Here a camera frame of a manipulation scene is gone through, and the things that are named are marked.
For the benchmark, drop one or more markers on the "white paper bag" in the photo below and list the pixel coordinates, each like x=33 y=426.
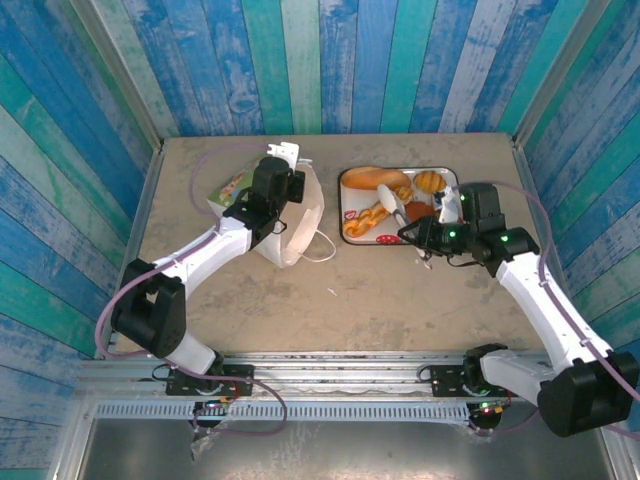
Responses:
x=305 y=225

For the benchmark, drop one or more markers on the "braided fake bread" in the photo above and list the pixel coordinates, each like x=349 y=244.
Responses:
x=367 y=220

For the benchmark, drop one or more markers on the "round striped fake bun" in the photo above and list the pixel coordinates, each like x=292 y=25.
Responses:
x=429 y=181

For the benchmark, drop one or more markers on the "long fake baguette loaf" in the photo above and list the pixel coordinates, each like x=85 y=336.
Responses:
x=372 y=178

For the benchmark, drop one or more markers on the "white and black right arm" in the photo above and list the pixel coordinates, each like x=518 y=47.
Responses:
x=540 y=295

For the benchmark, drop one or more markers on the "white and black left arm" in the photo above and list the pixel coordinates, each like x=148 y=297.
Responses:
x=210 y=247

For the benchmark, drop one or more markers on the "white strawberry print tray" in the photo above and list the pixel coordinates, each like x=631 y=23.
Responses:
x=356 y=200

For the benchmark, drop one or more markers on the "grey metal sheet panel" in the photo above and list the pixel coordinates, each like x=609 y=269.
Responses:
x=350 y=450

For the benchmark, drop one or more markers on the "clear plastic scrap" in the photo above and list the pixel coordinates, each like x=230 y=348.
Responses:
x=200 y=445

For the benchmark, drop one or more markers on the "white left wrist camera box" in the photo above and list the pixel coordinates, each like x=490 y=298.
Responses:
x=284 y=150

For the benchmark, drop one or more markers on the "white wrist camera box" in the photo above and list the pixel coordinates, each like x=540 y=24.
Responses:
x=448 y=207
x=284 y=150

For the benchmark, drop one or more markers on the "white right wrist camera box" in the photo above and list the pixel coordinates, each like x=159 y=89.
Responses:
x=448 y=207

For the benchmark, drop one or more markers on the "aluminium table side rail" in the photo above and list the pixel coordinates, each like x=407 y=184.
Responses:
x=131 y=250
x=526 y=165

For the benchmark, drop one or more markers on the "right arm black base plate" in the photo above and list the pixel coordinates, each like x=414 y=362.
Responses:
x=445 y=380

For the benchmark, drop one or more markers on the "aluminium mounting rail frame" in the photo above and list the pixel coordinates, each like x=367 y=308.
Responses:
x=340 y=372

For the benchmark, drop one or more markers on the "aluminium corner post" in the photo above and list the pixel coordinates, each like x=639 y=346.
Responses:
x=122 y=75
x=555 y=75

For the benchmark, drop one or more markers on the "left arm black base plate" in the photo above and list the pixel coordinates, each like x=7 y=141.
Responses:
x=235 y=375

